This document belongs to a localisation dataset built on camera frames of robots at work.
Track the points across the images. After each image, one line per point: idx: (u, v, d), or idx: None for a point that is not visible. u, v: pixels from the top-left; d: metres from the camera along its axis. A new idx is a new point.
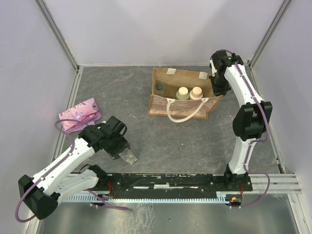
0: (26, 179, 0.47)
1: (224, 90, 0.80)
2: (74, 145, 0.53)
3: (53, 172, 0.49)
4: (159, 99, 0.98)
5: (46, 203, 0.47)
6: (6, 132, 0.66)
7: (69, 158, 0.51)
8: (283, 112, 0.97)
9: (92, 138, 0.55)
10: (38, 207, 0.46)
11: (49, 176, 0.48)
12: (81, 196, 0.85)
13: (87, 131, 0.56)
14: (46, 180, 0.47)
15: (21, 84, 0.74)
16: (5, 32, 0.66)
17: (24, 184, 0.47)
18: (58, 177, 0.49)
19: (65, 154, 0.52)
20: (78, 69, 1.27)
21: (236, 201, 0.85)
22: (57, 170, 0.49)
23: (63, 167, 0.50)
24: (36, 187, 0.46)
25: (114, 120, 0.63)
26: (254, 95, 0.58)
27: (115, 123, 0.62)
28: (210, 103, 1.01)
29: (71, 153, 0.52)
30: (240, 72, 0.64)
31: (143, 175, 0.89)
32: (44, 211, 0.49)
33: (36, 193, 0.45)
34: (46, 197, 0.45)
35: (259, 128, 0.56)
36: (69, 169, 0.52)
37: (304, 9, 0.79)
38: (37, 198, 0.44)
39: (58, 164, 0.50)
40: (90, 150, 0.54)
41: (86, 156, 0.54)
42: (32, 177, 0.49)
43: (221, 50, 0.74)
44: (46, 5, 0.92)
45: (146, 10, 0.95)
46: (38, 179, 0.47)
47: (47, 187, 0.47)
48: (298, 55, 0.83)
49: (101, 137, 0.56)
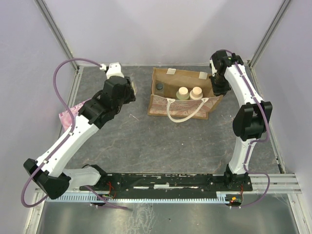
0: (29, 162, 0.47)
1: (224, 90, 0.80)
2: (75, 124, 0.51)
3: (56, 154, 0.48)
4: (159, 99, 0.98)
5: (54, 185, 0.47)
6: (6, 131, 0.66)
7: (70, 138, 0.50)
8: (282, 112, 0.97)
9: (92, 113, 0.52)
10: (47, 189, 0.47)
11: (52, 158, 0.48)
12: (81, 196, 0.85)
13: (87, 107, 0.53)
14: (49, 162, 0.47)
15: (21, 83, 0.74)
16: (5, 31, 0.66)
17: (28, 167, 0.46)
18: (62, 158, 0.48)
19: (66, 135, 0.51)
20: (78, 69, 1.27)
21: (236, 201, 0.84)
22: (59, 151, 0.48)
23: (65, 148, 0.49)
24: (41, 170, 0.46)
25: (109, 85, 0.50)
26: (254, 95, 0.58)
27: (110, 89, 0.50)
28: (210, 103, 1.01)
29: (72, 132, 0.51)
30: (240, 72, 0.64)
31: (143, 175, 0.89)
32: (56, 192, 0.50)
33: (42, 176, 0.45)
34: (52, 179, 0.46)
35: (259, 128, 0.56)
36: (72, 150, 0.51)
37: (304, 9, 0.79)
38: (43, 182, 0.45)
39: (60, 146, 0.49)
40: (91, 128, 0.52)
41: (88, 133, 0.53)
42: (36, 160, 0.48)
43: (221, 50, 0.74)
44: (47, 5, 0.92)
45: (146, 10, 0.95)
46: (42, 163, 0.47)
47: (51, 170, 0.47)
48: (298, 55, 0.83)
49: (102, 112, 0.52)
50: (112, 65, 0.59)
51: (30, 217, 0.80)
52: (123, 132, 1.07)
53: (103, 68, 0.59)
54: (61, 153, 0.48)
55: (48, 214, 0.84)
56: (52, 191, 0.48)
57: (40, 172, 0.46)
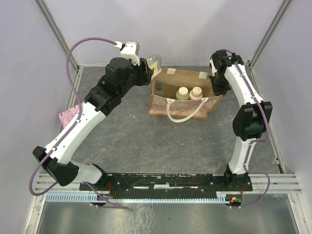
0: (38, 149, 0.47)
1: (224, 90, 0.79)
2: (82, 112, 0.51)
3: (64, 142, 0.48)
4: (159, 99, 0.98)
5: (63, 172, 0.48)
6: (6, 131, 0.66)
7: (78, 125, 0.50)
8: (282, 112, 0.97)
9: (99, 101, 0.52)
10: (56, 177, 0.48)
11: (60, 145, 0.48)
12: (81, 196, 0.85)
13: (93, 94, 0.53)
14: (57, 150, 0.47)
15: (21, 83, 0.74)
16: (5, 31, 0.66)
17: (37, 155, 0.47)
18: (69, 146, 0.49)
19: (73, 122, 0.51)
20: (78, 69, 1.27)
21: (236, 201, 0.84)
22: (67, 139, 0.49)
23: (72, 136, 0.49)
24: (49, 157, 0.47)
25: (111, 69, 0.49)
26: (254, 95, 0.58)
27: (112, 73, 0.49)
28: (210, 103, 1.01)
29: (79, 120, 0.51)
30: (240, 72, 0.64)
31: (143, 175, 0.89)
32: (65, 179, 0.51)
33: (51, 164, 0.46)
34: (61, 166, 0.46)
35: (259, 128, 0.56)
36: (80, 137, 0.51)
37: (304, 9, 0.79)
38: (52, 169, 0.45)
39: (68, 133, 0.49)
40: (99, 115, 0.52)
41: (95, 121, 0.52)
42: (45, 147, 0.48)
43: (221, 49, 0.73)
44: (46, 5, 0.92)
45: (146, 10, 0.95)
46: (50, 150, 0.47)
47: (60, 158, 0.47)
48: (299, 55, 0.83)
49: (108, 99, 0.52)
50: (128, 44, 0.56)
51: (30, 217, 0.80)
52: (123, 132, 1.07)
53: (118, 46, 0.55)
54: (69, 140, 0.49)
55: (48, 214, 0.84)
56: (62, 178, 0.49)
57: (48, 159, 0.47)
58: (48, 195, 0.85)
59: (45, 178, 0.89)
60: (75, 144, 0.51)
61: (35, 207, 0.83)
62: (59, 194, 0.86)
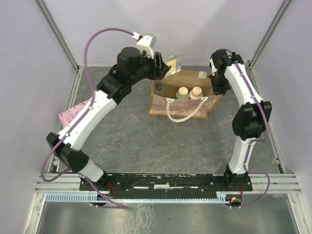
0: (52, 136, 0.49)
1: (224, 90, 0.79)
2: (93, 99, 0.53)
3: (77, 128, 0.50)
4: (158, 99, 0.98)
5: (76, 158, 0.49)
6: (6, 132, 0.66)
7: (90, 111, 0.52)
8: (282, 112, 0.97)
9: (110, 89, 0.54)
10: (69, 163, 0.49)
11: (73, 131, 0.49)
12: (81, 196, 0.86)
13: (105, 83, 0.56)
14: (70, 135, 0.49)
15: (21, 84, 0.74)
16: (5, 31, 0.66)
17: (51, 141, 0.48)
18: (82, 132, 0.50)
19: (86, 109, 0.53)
20: (78, 69, 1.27)
21: (236, 201, 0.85)
22: (80, 126, 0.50)
23: (85, 122, 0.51)
24: (63, 143, 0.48)
25: (122, 59, 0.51)
26: (254, 95, 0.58)
27: (123, 62, 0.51)
28: (209, 103, 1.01)
29: (91, 107, 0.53)
30: (240, 71, 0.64)
31: (143, 175, 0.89)
32: (77, 166, 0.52)
33: (65, 149, 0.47)
34: (74, 152, 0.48)
35: (259, 127, 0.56)
36: (91, 124, 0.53)
37: (304, 9, 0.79)
38: (66, 153, 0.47)
39: (80, 120, 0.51)
40: (110, 103, 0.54)
41: (107, 108, 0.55)
42: (58, 134, 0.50)
43: (221, 49, 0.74)
44: (46, 5, 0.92)
45: (146, 9, 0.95)
46: (64, 135, 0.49)
47: (73, 143, 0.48)
48: (299, 55, 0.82)
49: (119, 87, 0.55)
50: (145, 36, 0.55)
51: (30, 217, 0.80)
52: (123, 132, 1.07)
53: (135, 37, 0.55)
54: (81, 126, 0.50)
55: (48, 214, 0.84)
56: (74, 164, 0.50)
57: (62, 145, 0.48)
58: (48, 195, 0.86)
59: (45, 178, 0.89)
60: (87, 130, 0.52)
61: (35, 207, 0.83)
62: (59, 194, 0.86)
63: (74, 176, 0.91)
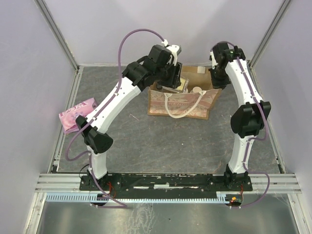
0: (81, 119, 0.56)
1: (224, 84, 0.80)
2: (119, 86, 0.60)
3: (103, 113, 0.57)
4: (157, 95, 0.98)
5: (101, 139, 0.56)
6: (6, 132, 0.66)
7: (116, 97, 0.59)
8: (283, 112, 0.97)
9: (137, 75, 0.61)
10: (95, 143, 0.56)
11: (100, 116, 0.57)
12: (81, 196, 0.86)
13: (130, 70, 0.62)
14: (97, 120, 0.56)
15: (21, 84, 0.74)
16: (6, 32, 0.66)
17: (80, 123, 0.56)
18: (107, 117, 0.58)
19: (112, 95, 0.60)
20: (78, 69, 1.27)
21: (236, 200, 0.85)
22: (106, 111, 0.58)
23: (110, 108, 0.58)
24: (90, 126, 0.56)
25: (156, 50, 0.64)
26: (254, 95, 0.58)
27: (157, 54, 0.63)
28: (209, 99, 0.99)
29: (117, 93, 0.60)
30: (242, 68, 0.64)
31: (143, 175, 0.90)
32: (101, 146, 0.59)
33: (91, 131, 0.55)
34: (100, 135, 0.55)
35: (256, 126, 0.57)
36: (117, 110, 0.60)
37: (304, 9, 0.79)
38: (92, 136, 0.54)
39: (106, 106, 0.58)
40: (135, 89, 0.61)
41: (130, 96, 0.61)
42: (86, 117, 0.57)
43: (223, 43, 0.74)
44: (46, 5, 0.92)
45: (146, 9, 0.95)
46: (91, 119, 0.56)
47: (99, 127, 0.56)
48: (299, 55, 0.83)
49: (145, 74, 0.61)
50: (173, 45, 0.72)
51: (29, 217, 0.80)
52: (123, 132, 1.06)
53: (165, 43, 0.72)
54: (107, 112, 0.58)
55: (48, 214, 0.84)
56: (99, 145, 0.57)
57: (89, 127, 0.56)
58: (48, 195, 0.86)
59: (45, 178, 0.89)
60: (112, 115, 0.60)
61: (35, 207, 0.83)
62: (59, 194, 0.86)
63: (75, 176, 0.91)
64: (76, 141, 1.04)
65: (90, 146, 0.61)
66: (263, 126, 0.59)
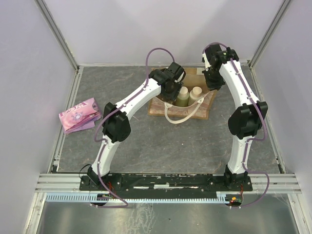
0: (110, 105, 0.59)
1: (220, 84, 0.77)
2: (147, 84, 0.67)
3: (132, 102, 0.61)
4: (158, 100, 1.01)
5: (124, 127, 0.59)
6: (6, 133, 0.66)
7: (144, 91, 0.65)
8: (282, 112, 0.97)
9: (160, 79, 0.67)
10: (119, 129, 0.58)
11: (128, 105, 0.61)
12: (81, 196, 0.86)
13: (155, 74, 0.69)
14: (127, 107, 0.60)
15: (20, 84, 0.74)
16: (5, 32, 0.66)
17: (109, 109, 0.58)
18: (135, 107, 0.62)
19: (140, 89, 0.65)
20: (78, 69, 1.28)
21: (236, 201, 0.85)
22: (134, 101, 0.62)
23: (138, 99, 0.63)
24: (119, 111, 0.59)
25: (176, 65, 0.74)
26: (250, 95, 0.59)
27: (176, 67, 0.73)
28: (206, 100, 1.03)
29: (145, 88, 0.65)
30: (236, 70, 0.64)
31: (143, 175, 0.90)
32: (121, 135, 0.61)
33: (120, 116, 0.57)
34: (126, 121, 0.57)
35: (254, 126, 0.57)
36: (141, 103, 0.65)
37: (304, 9, 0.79)
38: (120, 120, 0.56)
39: (135, 96, 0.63)
40: (157, 89, 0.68)
41: (154, 93, 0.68)
42: (115, 105, 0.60)
43: (215, 44, 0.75)
44: (46, 5, 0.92)
45: (146, 10, 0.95)
46: (121, 106, 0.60)
47: (128, 112, 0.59)
48: (298, 55, 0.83)
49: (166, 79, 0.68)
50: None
51: (29, 217, 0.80)
52: None
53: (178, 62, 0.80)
54: (135, 102, 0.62)
55: (48, 214, 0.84)
56: (121, 134, 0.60)
57: (118, 113, 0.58)
58: (48, 195, 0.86)
59: (45, 178, 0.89)
60: (137, 106, 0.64)
61: (35, 207, 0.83)
62: (59, 194, 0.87)
63: (74, 176, 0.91)
64: (76, 141, 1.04)
65: (107, 135, 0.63)
66: (262, 126, 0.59)
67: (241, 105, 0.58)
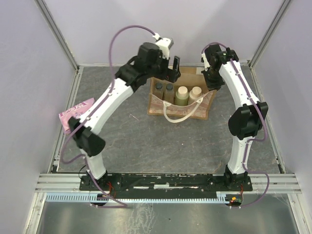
0: (73, 120, 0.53)
1: (219, 84, 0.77)
2: (113, 87, 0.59)
3: (97, 112, 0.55)
4: (157, 99, 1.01)
5: (94, 141, 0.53)
6: (6, 133, 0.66)
7: (109, 98, 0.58)
8: (282, 112, 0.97)
9: (128, 77, 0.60)
10: (88, 145, 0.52)
11: (93, 116, 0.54)
12: (81, 196, 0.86)
13: (123, 72, 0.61)
14: (91, 119, 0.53)
15: (21, 84, 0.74)
16: (6, 32, 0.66)
17: (73, 124, 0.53)
18: (101, 117, 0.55)
19: (105, 95, 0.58)
20: (78, 69, 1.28)
21: (236, 201, 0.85)
22: (99, 111, 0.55)
23: (104, 107, 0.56)
24: (84, 126, 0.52)
25: (144, 50, 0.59)
26: (250, 96, 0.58)
27: (145, 54, 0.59)
28: (206, 100, 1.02)
29: (110, 93, 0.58)
30: (236, 70, 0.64)
31: (143, 175, 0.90)
32: (94, 149, 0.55)
33: (85, 131, 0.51)
34: (93, 135, 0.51)
35: (255, 126, 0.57)
36: (110, 110, 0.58)
37: (304, 10, 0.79)
38: (86, 136, 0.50)
39: (100, 106, 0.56)
40: (127, 90, 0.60)
41: (124, 95, 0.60)
42: (79, 118, 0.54)
43: (215, 44, 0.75)
44: (46, 5, 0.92)
45: (146, 9, 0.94)
46: (85, 119, 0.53)
47: (94, 126, 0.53)
48: (299, 55, 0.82)
49: (136, 76, 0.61)
50: (164, 39, 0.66)
51: (29, 217, 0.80)
52: (123, 132, 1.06)
53: (155, 37, 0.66)
54: (101, 111, 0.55)
55: (48, 214, 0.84)
56: (93, 147, 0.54)
57: (83, 128, 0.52)
58: (48, 195, 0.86)
59: (45, 178, 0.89)
60: (106, 114, 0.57)
61: (35, 207, 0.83)
62: (59, 194, 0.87)
63: (74, 176, 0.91)
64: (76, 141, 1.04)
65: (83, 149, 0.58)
66: (262, 127, 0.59)
67: (241, 106, 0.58)
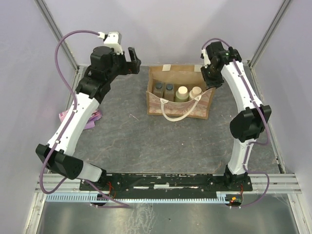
0: (42, 146, 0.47)
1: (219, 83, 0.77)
2: (77, 102, 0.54)
3: (66, 133, 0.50)
4: (155, 97, 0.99)
5: (70, 164, 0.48)
6: (6, 133, 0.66)
7: (76, 114, 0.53)
8: (283, 113, 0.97)
9: (91, 88, 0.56)
10: (65, 169, 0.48)
11: (63, 137, 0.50)
12: (81, 196, 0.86)
13: (84, 85, 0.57)
14: (61, 141, 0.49)
15: (21, 84, 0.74)
16: (6, 32, 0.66)
17: (42, 152, 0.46)
18: (72, 137, 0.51)
19: (70, 113, 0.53)
20: (78, 69, 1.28)
21: (236, 201, 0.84)
22: (68, 130, 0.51)
23: (72, 126, 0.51)
24: (55, 151, 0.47)
25: (96, 59, 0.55)
26: (253, 99, 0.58)
27: (99, 62, 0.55)
28: (206, 98, 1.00)
29: (76, 110, 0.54)
30: (239, 71, 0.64)
31: (143, 175, 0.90)
32: (72, 171, 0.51)
33: (58, 156, 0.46)
34: (68, 157, 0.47)
35: (257, 129, 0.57)
36: (79, 128, 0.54)
37: (304, 10, 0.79)
38: (60, 161, 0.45)
39: (67, 125, 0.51)
40: (92, 102, 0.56)
41: (90, 108, 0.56)
42: (47, 144, 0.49)
43: (216, 42, 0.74)
44: (46, 5, 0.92)
45: (146, 9, 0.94)
46: (54, 143, 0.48)
47: (66, 148, 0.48)
48: (299, 55, 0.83)
49: (98, 86, 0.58)
50: (111, 34, 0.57)
51: (29, 217, 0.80)
52: (123, 132, 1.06)
53: (101, 36, 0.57)
54: (70, 131, 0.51)
55: (48, 214, 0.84)
56: (70, 171, 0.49)
57: (55, 153, 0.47)
58: (48, 195, 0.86)
59: (45, 178, 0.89)
60: (76, 132, 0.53)
61: (35, 207, 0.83)
62: (59, 194, 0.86)
63: None
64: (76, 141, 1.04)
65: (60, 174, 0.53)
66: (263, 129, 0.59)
67: (243, 109, 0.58)
